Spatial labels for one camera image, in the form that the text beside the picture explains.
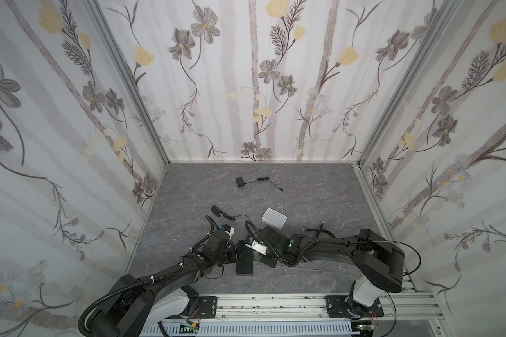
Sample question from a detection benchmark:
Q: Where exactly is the black network switch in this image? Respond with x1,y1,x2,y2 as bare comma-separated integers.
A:
236,240,254,276

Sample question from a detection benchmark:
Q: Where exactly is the white network switch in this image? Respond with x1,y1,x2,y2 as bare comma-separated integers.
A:
261,208,288,230

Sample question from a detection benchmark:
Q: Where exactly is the black power adapter with cable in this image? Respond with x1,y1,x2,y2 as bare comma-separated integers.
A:
211,205,251,221

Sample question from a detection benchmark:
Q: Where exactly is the grey ethernet cable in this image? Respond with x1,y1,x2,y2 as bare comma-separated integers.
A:
252,258,359,275

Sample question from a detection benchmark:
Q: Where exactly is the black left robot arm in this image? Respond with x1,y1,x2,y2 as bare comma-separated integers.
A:
78,216,236,336

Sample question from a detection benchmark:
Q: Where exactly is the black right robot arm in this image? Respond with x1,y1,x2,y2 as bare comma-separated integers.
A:
246,227,417,320

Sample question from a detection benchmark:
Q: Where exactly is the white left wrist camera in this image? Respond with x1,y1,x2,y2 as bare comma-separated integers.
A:
220,225,235,239

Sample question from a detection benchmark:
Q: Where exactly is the coiled black ethernet cable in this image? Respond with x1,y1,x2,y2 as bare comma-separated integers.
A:
301,222,336,237

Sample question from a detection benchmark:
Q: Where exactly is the white slotted cable duct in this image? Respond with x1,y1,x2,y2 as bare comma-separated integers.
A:
140,322,361,336

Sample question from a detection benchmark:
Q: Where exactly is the aluminium mounting rail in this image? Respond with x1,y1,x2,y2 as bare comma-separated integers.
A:
184,292,445,322

